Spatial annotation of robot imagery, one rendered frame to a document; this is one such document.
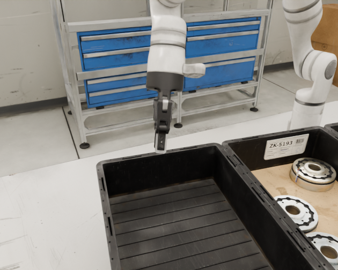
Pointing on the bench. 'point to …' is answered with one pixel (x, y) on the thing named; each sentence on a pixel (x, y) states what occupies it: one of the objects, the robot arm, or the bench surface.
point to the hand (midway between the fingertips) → (160, 143)
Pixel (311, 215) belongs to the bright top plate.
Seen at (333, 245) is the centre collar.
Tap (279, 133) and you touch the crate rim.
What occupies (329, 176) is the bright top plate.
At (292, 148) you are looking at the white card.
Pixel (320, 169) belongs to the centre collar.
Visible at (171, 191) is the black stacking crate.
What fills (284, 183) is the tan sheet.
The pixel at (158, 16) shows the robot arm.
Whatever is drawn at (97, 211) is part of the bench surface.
